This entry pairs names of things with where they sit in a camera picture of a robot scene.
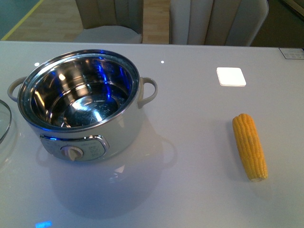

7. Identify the beige right chair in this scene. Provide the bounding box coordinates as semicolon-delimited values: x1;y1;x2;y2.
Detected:
169;0;269;47

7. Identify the beige chair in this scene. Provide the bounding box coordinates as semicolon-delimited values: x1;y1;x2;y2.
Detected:
169;0;269;47
74;0;143;44

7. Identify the cream electric cooking pot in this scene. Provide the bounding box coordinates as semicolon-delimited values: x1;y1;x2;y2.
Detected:
8;49;158;162

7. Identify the beige left chair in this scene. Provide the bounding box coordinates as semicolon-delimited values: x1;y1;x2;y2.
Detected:
74;0;143;44

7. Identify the table control panel label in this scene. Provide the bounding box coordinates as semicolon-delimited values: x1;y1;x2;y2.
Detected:
279;48;304;59

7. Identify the white square coaster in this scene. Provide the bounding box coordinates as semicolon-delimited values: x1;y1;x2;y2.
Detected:
216;67;247;87

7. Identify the glass pot lid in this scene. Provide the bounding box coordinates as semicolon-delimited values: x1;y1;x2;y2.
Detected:
0;100;12;143

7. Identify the yellow corn cob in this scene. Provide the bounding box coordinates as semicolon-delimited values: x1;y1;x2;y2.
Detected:
232;114;268;182

